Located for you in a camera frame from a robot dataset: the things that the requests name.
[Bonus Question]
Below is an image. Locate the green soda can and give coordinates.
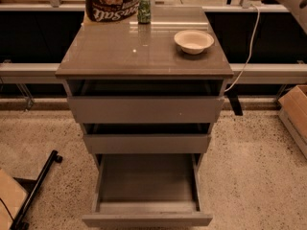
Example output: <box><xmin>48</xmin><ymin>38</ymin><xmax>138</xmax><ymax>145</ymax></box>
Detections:
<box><xmin>137</xmin><ymin>0</ymin><xmax>151</xmax><ymax>24</ymax></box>

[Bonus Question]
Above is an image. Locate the grey metal railing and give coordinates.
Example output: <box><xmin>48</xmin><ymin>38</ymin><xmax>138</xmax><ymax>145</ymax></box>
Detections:
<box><xmin>0</xmin><ymin>63</ymin><xmax>307</xmax><ymax>84</ymax></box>

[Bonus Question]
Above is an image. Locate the brown chip bag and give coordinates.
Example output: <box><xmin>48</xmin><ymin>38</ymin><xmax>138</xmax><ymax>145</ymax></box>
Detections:
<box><xmin>85</xmin><ymin>0</ymin><xmax>140</xmax><ymax>23</ymax></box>

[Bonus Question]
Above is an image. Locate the grey open bottom drawer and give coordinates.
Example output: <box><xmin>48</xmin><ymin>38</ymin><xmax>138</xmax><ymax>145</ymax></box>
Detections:
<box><xmin>83</xmin><ymin>153</ymin><xmax>212</xmax><ymax>228</ymax></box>

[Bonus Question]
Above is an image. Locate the grey top drawer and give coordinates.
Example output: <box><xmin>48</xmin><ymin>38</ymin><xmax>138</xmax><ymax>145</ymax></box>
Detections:
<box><xmin>66</xmin><ymin>80</ymin><xmax>225</xmax><ymax>125</ymax></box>

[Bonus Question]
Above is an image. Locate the black metal stand leg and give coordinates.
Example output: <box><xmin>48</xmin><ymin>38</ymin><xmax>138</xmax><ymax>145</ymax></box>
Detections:
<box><xmin>9</xmin><ymin>150</ymin><xmax>62</xmax><ymax>230</ymax></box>

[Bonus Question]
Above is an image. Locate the white paper bowl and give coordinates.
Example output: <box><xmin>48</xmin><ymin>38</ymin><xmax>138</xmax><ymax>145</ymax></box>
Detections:
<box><xmin>174</xmin><ymin>30</ymin><xmax>214</xmax><ymax>55</ymax></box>

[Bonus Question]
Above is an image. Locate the grey drawer cabinet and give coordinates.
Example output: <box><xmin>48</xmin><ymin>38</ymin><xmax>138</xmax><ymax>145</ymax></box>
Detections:
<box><xmin>55</xmin><ymin>5</ymin><xmax>234</xmax><ymax>171</ymax></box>

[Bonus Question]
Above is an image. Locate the grey middle drawer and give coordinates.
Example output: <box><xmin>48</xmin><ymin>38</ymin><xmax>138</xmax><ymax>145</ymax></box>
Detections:
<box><xmin>83</xmin><ymin>124</ymin><xmax>211</xmax><ymax>154</ymax></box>

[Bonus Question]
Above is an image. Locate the cardboard box at right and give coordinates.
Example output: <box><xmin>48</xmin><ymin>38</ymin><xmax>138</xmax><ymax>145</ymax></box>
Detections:
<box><xmin>278</xmin><ymin>85</ymin><xmax>307</xmax><ymax>158</ymax></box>

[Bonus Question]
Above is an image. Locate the white cable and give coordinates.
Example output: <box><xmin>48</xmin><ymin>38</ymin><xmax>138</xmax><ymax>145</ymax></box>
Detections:
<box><xmin>224</xmin><ymin>4</ymin><xmax>261</xmax><ymax>93</ymax></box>

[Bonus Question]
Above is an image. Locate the cardboard sheet at left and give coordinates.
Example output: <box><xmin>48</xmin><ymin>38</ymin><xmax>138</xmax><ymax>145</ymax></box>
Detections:
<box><xmin>0</xmin><ymin>169</ymin><xmax>28</xmax><ymax>230</ymax></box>

